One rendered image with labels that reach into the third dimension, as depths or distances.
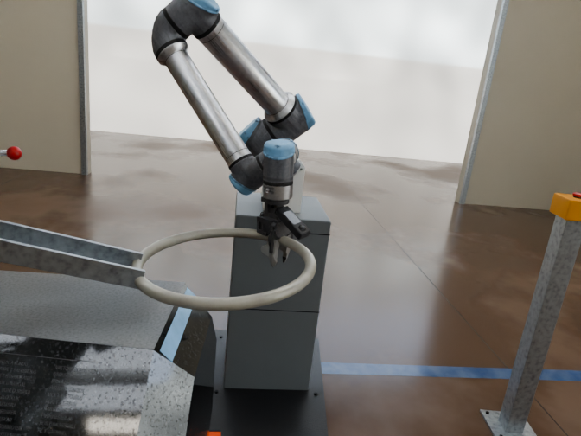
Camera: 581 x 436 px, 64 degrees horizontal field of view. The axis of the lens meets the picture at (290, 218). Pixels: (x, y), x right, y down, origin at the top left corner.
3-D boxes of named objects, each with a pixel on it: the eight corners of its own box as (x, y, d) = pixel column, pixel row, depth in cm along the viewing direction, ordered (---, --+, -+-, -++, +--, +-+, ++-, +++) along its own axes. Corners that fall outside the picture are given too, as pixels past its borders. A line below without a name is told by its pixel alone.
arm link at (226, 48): (281, 131, 210) (158, 1, 156) (312, 108, 205) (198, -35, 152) (290, 152, 200) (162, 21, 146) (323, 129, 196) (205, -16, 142)
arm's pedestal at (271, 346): (216, 336, 257) (226, 187, 232) (306, 340, 263) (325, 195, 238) (211, 398, 209) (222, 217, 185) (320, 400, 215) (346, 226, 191)
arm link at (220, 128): (130, 26, 153) (237, 199, 147) (158, 2, 150) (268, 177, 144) (150, 37, 165) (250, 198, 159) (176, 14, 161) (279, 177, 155)
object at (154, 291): (134, 328, 97) (133, 315, 96) (128, 243, 140) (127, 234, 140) (347, 296, 113) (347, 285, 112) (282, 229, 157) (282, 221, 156)
